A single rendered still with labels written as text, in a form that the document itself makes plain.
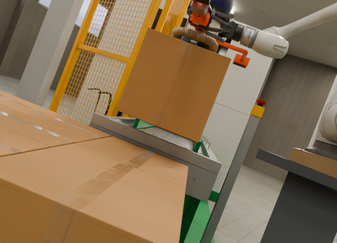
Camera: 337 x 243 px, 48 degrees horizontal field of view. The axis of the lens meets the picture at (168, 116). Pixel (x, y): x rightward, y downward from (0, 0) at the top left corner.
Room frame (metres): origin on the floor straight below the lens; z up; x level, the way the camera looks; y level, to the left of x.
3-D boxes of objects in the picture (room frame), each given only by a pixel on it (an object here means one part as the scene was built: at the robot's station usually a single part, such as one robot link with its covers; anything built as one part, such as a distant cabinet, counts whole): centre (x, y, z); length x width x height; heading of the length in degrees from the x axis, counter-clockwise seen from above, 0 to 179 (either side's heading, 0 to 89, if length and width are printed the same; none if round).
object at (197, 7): (1.53, 0.05, 1.20); 0.07 x 0.07 x 0.04; 85
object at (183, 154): (1.91, 0.01, 0.58); 0.70 x 0.03 x 0.06; 86
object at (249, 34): (1.71, -0.20, 1.20); 0.09 x 0.06 x 0.09; 176
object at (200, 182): (1.91, 0.01, 0.48); 0.70 x 0.03 x 0.15; 86
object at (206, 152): (3.06, -0.39, 0.50); 2.31 x 0.05 x 0.19; 176
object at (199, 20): (1.74, 0.03, 1.20); 0.10 x 0.08 x 0.06; 85
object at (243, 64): (2.27, -0.28, 1.19); 0.09 x 0.08 x 0.05; 85
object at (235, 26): (1.72, -0.13, 1.20); 0.09 x 0.07 x 0.08; 86
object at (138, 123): (3.45, 0.18, 0.60); 1.60 x 0.11 x 0.09; 176
